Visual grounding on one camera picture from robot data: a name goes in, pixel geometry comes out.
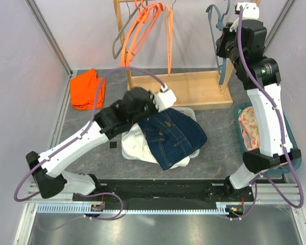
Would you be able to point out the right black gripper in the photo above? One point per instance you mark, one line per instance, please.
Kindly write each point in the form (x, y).
(226, 34)

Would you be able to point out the blue-grey hanger of denim skirt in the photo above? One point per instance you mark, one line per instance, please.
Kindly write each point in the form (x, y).
(221, 66)

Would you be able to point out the orange hanger of grey skirt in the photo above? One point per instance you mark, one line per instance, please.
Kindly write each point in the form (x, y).
(145, 30)

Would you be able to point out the orange hanger of floral skirt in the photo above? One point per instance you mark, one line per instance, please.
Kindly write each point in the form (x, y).
(135, 35)

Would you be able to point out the dark blue denim skirt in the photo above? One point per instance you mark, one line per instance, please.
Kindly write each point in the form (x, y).
(187, 125)

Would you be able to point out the white pleated skirt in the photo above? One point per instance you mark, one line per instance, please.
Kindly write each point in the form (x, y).
(137, 145)

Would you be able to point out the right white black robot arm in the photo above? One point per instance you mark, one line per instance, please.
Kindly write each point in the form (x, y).
(243, 43)

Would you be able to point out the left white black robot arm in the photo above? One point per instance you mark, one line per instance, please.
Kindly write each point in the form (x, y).
(49, 168)

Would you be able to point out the wooden clothes rack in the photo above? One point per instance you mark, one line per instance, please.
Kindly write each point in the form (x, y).
(198, 90)

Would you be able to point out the white plastic laundry basket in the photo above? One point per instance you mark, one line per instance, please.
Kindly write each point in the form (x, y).
(185, 110)

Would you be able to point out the peach floral garment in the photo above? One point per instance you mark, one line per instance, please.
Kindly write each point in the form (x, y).
(249, 128)

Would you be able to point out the teal plastic basin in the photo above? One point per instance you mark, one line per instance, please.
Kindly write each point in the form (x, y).
(273, 171)

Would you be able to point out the orange cloth on floor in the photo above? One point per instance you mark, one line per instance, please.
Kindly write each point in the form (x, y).
(87, 91)

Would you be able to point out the small black square marker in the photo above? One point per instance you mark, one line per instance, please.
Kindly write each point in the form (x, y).
(112, 144)

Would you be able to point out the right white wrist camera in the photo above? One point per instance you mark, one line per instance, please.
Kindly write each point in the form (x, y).
(250, 10)

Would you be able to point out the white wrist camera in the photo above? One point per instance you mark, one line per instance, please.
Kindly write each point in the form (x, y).
(250, 10)
(164, 99)

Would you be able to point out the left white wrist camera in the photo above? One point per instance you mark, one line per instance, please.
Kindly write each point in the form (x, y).
(164, 99)

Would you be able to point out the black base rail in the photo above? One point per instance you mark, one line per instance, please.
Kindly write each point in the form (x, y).
(168, 192)

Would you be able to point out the slotted grey cable duct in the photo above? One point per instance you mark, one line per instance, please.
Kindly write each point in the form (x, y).
(88, 208)

